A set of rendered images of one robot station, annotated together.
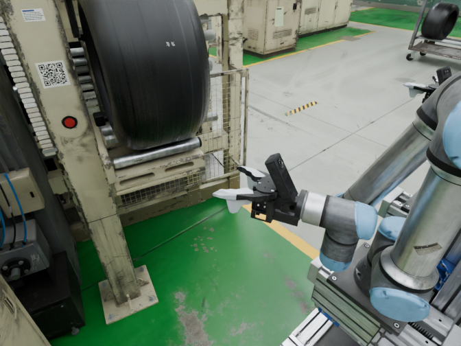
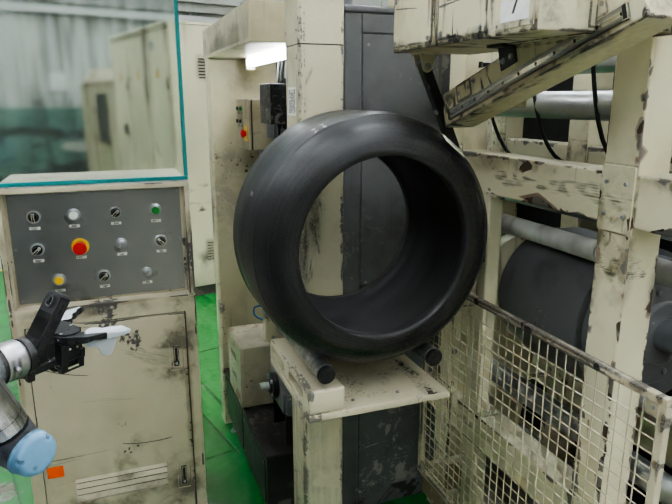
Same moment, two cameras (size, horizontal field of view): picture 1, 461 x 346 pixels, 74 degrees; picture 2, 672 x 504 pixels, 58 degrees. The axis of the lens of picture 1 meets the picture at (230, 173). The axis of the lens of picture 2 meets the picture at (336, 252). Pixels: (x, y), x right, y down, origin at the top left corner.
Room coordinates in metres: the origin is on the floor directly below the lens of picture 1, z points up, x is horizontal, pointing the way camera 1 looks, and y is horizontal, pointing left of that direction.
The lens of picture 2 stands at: (1.26, -1.16, 1.52)
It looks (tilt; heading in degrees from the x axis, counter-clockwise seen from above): 14 degrees down; 97
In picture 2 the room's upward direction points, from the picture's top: straight up
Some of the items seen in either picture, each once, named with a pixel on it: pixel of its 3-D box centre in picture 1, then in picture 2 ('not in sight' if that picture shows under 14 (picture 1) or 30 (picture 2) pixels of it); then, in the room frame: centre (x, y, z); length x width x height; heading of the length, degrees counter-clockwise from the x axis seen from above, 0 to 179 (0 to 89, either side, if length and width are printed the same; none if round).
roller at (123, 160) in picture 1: (158, 152); (304, 347); (0.99, 0.28, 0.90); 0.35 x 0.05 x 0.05; 118
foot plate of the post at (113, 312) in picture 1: (127, 290); not in sight; (0.98, 0.56, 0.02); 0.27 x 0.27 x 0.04; 28
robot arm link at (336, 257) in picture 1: (339, 242); not in sight; (0.51, -0.27, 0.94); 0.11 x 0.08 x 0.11; 157
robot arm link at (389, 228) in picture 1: (397, 245); not in sight; (0.55, -0.45, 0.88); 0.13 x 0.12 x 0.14; 157
